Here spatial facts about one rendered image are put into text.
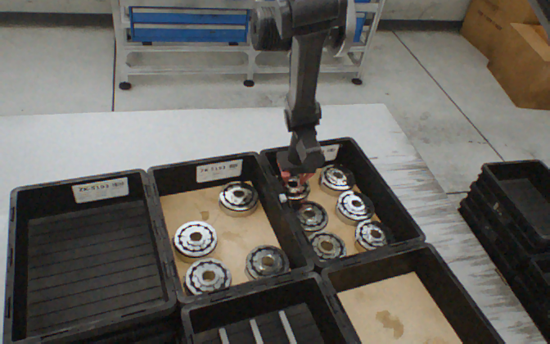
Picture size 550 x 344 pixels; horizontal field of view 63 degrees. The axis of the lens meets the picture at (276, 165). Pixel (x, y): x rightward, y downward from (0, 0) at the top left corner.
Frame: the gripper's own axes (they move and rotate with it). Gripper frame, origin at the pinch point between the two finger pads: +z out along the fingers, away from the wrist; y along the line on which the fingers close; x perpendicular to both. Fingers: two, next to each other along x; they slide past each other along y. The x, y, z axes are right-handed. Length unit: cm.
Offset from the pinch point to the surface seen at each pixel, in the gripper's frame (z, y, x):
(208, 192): 3.9, -23.0, 2.7
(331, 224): 4.0, 7.8, -12.8
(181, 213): 3.7, -30.8, -3.6
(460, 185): 90, 137, 65
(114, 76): 90, -57, 193
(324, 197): 4.1, 9.1, -3.4
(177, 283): -6.8, -34.0, -30.3
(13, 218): -5, -67, -7
